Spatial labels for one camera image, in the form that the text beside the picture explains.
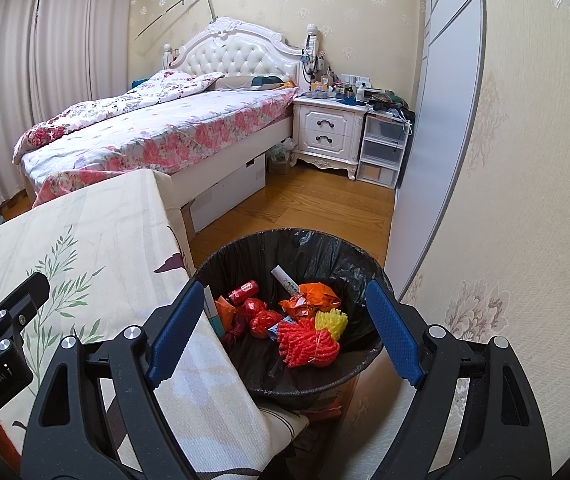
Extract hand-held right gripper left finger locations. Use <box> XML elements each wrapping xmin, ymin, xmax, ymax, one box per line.
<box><xmin>21</xmin><ymin>280</ymin><xmax>206</xmax><ymax>480</ymax></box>

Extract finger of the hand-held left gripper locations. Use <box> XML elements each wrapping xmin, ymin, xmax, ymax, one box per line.
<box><xmin>0</xmin><ymin>272</ymin><xmax>51</xmax><ymax>347</ymax></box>

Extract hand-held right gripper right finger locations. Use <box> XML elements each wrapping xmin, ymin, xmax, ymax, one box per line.
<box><xmin>365</xmin><ymin>279</ymin><xmax>552</xmax><ymax>480</ymax></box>

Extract dark red mesh bag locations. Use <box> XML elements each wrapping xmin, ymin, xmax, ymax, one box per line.
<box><xmin>221</xmin><ymin>309</ymin><xmax>251</xmax><ymax>347</ymax></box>

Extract yellow foam fruit net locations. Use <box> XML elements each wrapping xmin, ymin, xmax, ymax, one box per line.
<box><xmin>315</xmin><ymin>310</ymin><xmax>350</xmax><ymax>342</ymax></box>

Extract red label glass bottle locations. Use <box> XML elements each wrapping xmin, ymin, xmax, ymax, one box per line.
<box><xmin>227</xmin><ymin>280</ymin><xmax>258</xmax><ymax>306</ymax></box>

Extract orange plastic bag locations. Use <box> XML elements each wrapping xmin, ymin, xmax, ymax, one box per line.
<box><xmin>279</xmin><ymin>282</ymin><xmax>342</xmax><ymax>322</ymax></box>

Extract red plastic bag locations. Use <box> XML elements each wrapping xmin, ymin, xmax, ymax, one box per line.
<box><xmin>247</xmin><ymin>297</ymin><xmax>286</xmax><ymax>338</ymax></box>

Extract red foam fruit net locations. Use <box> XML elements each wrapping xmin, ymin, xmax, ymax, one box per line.
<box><xmin>277</xmin><ymin>319</ymin><xmax>341</xmax><ymax>368</ymax></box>

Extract trash bin with black liner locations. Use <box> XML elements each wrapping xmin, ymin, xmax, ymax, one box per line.
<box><xmin>188</xmin><ymin>228</ymin><xmax>386</xmax><ymax>413</ymax></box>

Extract orange fuzzy cloth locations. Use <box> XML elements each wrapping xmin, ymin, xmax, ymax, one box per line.
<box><xmin>0</xmin><ymin>412</ymin><xmax>23</xmax><ymax>471</ymax></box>

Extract floral print tablecloth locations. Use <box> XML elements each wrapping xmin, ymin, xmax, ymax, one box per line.
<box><xmin>0</xmin><ymin>169</ymin><xmax>311</xmax><ymax>480</ymax></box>

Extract white box under bed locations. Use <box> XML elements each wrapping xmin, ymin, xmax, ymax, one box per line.
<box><xmin>180</xmin><ymin>152</ymin><xmax>268</xmax><ymax>241</ymax></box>

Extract clear plastic drawer unit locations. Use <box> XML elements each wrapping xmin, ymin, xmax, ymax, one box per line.
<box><xmin>355</xmin><ymin>112</ymin><xmax>411</xmax><ymax>190</ymax></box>

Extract white upholstered bed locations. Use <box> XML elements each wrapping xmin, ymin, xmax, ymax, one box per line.
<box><xmin>12</xmin><ymin>16</ymin><xmax>306</xmax><ymax>211</ymax></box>

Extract floral quilt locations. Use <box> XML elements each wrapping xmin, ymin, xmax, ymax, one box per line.
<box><xmin>12</xmin><ymin>71</ymin><xmax>226</xmax><ymax>163</ymax></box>

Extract white nightstand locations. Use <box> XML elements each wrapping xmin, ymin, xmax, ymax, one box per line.
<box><xmin>290</xmin><ymin>95</ymin><xmax>370</xmax><ymax>182</ymax></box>

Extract white wardrobe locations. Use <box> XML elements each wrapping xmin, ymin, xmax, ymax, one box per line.
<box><xmin>385</xmin><ymin>0</ymin><xmax>488</xmax><ymax>301</ymax></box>

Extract beige curtains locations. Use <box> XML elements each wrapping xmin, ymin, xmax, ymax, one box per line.
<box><xmin>0</xmin><ymin>0</ymin><xmax>138</xmax><ymax>201</ymax></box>

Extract nightstand clutter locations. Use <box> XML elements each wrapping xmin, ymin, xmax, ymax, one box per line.
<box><xmin>300</xmin><ymin>25</ymin><xmax>411</xmax><ymax>111</ymax></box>

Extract pillow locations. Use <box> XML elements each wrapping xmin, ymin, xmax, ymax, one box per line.
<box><xmin>215</xmin><ymin>74</ymin><xmax>291</xmax><ymax>92</ymax></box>

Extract metal rod above bed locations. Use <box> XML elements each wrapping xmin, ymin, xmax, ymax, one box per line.
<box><xmin>135</xmin><ymin>0</ymin><xmax>216</xmax><ymax>43</ymax></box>

